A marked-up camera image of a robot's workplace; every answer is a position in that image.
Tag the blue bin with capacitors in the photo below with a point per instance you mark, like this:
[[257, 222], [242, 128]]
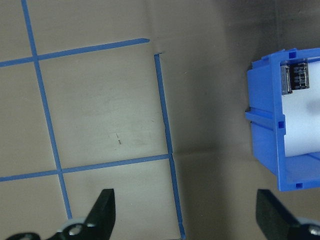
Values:
[[265, 130]]

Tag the white foam liner sheet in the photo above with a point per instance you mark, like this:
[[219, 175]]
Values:
[[302, 125]]

